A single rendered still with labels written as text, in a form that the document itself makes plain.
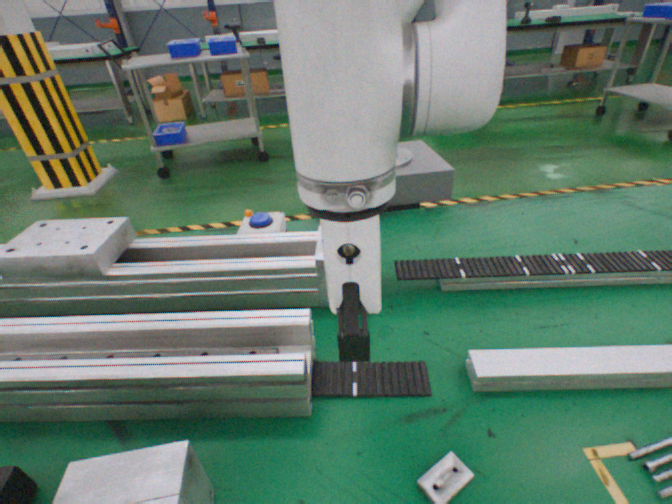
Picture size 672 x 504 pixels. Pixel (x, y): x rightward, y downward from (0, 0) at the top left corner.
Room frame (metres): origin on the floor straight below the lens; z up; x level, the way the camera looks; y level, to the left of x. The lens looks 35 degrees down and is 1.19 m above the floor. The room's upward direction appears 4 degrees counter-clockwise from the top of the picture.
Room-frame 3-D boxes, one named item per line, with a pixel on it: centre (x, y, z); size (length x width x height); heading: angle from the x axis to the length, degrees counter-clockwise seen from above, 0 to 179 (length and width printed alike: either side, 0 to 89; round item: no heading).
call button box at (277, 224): (0.62, 0.15, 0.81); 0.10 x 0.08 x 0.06; 177
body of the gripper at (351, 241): (0.30, -0.01, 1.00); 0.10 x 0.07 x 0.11; 177
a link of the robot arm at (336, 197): (0.30, -0.01, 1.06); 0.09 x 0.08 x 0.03; 177
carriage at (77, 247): (0.52, 0.44, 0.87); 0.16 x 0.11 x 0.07; 87
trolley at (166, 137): (3.37, 1.15, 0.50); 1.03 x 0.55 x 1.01; 105
